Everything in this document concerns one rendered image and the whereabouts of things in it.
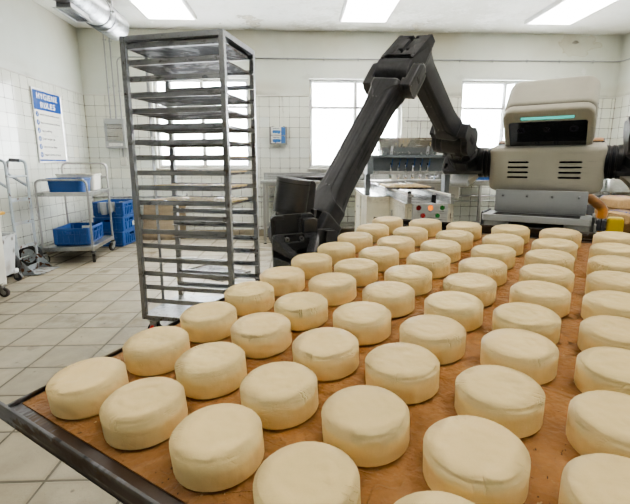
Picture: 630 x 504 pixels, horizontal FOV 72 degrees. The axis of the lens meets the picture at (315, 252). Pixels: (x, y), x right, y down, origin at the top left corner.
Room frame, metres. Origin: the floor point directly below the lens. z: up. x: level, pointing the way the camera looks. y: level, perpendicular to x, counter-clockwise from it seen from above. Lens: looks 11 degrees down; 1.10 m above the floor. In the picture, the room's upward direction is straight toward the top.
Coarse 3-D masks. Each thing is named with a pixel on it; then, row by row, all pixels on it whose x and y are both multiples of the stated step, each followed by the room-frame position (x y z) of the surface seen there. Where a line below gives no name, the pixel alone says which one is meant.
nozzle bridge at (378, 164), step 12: (372, 156) 3.68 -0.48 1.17; (384, 156) 3.68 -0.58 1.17; (396, 156) 3.67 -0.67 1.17; (408, 156) 3.67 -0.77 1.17; (420, 156) 3.67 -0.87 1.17; (432, 156) 3.67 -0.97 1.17; (372, 168) 3.68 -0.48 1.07; (384, 168) 3.76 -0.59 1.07; (396, 168) 3.76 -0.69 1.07; (408, 168) 3.76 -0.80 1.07; (432, 168) 3.75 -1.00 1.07; (444, 180) 3.79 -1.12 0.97; (444, 192) 3.77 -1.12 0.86
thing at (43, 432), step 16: (480, 224) 0.67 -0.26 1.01; (176, 320) 0.40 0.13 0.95; (112, 352) 0.34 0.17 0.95; (16, 400) 0.28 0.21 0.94; (0, 416) 0.26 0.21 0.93; (16, 416) 0.25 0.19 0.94; (32, 416) 0.26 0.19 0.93; (32, 432) 0.24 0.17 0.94; (48, 432) 0.23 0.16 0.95; (64, 432) 0.25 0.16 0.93; (48, 448) 0.23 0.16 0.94; (64, 448) 0.22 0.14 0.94; (80, 448) 0.23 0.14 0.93; (80, 464) 0.21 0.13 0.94; (96, 464) 0.20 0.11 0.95; (112, 464) 0.22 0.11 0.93; (96, 480) 0.20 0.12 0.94; (112, 480) 0.19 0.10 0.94; (128, 480) 0.20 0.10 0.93; (144, 480) 0.20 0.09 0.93; (128, 496) 0.19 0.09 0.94; (144, 496) 0.18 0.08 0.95; (160, 496) 0.19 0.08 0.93
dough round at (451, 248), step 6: (432, 240) 0.56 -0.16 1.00; (438, 240) 0.56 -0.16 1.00; (444, 240) 0.56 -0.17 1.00; (450, 240) 0.56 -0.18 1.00; (420, 246) 0.55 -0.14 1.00; (426, 246) 0.54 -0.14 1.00; (432, 246) 0.54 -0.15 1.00; (438, 246) 0.53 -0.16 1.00; (444, 246) 0.53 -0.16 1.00; (450, 246) 0.53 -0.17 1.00; (456, 246) 0.53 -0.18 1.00; (444, 252) 0.52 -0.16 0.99; (450, 252) 0.52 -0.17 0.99; (456, 252) 0.53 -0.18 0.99; (456, 258) 0.53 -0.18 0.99
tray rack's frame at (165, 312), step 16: (176, 32) 2.59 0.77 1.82; (192, 32) 2.56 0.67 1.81; (208, 32) 2.54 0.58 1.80; (240, 48) 2.81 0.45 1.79; (128, 64) 2.69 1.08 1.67; (128, 80) 2.67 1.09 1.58; (128, 96) 2.66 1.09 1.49; (128, 112) 2.66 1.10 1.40; (128, 128) 2.66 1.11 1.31; (128, 144) 2.67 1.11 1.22; (176, 176) 3.13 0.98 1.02; (176, 192) 3.11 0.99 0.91; (160, 240) 2.91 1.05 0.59; (176, 240) 3.10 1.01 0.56; (160, 256) 2.90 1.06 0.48; (176, 256) 3.11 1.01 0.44; (144, 272) 2.68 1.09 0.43; (144, 288) 2.67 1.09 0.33; (144, 304) 2.66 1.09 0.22; (176, 304) 2.88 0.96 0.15; (160, 320) 2.64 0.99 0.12
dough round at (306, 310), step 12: (276, 300) 0.39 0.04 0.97; (288, 300) 0.39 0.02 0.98; (300, 300) 0.39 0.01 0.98; (312, 300) 0.38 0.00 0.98; (324, 300) 0.38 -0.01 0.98; (276, 312) 0.37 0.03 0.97; (288, 312) 0.36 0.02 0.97; (300, 312) 0.36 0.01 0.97; (312, 312) 0.36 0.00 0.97; (324, 312) 0.37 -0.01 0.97; (300, 324) 0.36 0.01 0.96; (312, 324) 0.36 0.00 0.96
